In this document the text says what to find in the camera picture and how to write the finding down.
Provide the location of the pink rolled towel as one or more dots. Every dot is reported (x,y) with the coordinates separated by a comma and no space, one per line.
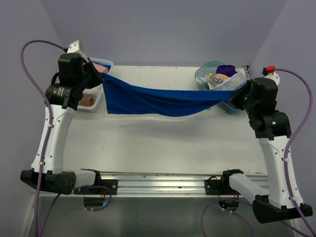
(101,69)

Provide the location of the brown rolled towel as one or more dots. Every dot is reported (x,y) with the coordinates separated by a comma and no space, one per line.
(86,101)

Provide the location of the aluminium mounting rail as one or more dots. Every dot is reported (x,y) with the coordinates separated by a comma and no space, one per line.
(159,185)

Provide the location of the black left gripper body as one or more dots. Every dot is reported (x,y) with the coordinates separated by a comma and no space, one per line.
(90,77)

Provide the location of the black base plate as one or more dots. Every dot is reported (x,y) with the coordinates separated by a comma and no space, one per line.
(213,186)
(105,187)

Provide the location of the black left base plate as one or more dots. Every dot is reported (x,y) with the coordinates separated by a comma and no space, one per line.
(105,187)

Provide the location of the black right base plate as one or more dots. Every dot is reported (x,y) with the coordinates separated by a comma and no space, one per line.
(213,186)

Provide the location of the teal transparent plastic tub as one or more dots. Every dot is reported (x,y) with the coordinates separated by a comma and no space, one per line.
(214,73)

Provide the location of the white rolled towel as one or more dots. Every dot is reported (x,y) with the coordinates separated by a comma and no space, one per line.
(94,92)

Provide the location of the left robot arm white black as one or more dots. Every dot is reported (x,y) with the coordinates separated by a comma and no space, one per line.
(76,74)

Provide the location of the orange blue printed towel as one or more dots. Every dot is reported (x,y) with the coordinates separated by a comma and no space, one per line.
(220,82)

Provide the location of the purple towel in tub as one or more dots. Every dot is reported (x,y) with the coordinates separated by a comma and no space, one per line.
(227,70)

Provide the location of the royal blue towel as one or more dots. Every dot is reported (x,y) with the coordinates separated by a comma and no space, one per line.
(126,99)

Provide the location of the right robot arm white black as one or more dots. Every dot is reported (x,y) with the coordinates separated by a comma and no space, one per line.
(282,201)

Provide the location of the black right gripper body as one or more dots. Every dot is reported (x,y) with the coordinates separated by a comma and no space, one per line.
(241,98)

